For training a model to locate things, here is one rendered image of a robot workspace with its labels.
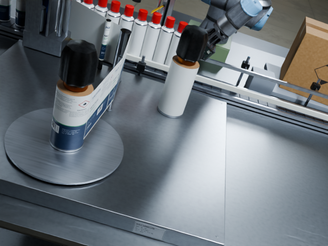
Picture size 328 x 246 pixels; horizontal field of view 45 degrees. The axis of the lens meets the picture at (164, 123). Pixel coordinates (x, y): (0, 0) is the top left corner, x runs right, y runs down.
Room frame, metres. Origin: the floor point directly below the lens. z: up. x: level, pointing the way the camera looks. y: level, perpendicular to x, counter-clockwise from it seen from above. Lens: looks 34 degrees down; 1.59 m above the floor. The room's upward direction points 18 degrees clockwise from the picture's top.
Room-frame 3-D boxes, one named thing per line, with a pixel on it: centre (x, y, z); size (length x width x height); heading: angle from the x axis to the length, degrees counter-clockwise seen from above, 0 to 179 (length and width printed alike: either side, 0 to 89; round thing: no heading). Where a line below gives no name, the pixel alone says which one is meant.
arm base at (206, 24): (1.82, -0.09, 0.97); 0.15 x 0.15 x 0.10
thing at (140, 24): (1.41, 0.20, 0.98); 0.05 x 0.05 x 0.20
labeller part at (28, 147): (0.82, 0.23, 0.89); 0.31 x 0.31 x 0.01
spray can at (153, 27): (1.43, 0.15, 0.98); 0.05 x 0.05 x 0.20
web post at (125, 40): (1.23, 0.21, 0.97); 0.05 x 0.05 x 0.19
